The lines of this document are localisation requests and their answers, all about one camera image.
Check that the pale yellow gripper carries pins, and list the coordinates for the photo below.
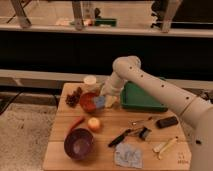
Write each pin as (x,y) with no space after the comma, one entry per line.
(110,101)

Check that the blue sponge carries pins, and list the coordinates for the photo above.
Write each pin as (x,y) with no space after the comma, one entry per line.
(99,101)

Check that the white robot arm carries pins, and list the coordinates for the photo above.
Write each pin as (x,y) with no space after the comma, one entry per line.
(194,110)

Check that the red bowl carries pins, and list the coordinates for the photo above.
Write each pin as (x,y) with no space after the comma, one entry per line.
(87,102)

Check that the purple bowl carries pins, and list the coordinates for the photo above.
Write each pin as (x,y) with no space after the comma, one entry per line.
(78,143)

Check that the white lidded jar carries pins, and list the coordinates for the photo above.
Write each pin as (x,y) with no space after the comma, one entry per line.
(90,82)

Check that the green plastic tray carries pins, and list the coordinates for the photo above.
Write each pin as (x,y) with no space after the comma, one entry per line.
(134,97)

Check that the yellow red apple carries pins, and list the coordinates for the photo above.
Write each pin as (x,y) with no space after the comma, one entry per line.
(94,124)

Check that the orange carrot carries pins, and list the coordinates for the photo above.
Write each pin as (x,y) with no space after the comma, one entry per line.
(78,121)

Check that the dark grape bunch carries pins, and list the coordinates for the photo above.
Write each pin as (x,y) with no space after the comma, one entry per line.
(73,99)

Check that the wooden board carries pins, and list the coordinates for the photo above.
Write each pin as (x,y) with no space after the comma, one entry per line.
(114,121)

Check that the metal spoon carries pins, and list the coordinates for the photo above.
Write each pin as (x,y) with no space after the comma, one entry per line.
(141,121)

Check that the black binder clip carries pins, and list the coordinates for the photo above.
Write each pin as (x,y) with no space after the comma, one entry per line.
(144,133)

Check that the black rectangular block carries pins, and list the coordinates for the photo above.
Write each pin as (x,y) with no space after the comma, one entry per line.
(166,122)

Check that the blue patterned cloth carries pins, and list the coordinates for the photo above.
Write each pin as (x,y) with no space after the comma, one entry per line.
(128,156)

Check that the green box in background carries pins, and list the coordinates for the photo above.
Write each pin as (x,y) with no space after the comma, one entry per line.
(106,21)

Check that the yellow handled tool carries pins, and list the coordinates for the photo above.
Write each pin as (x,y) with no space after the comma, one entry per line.
(162,147)

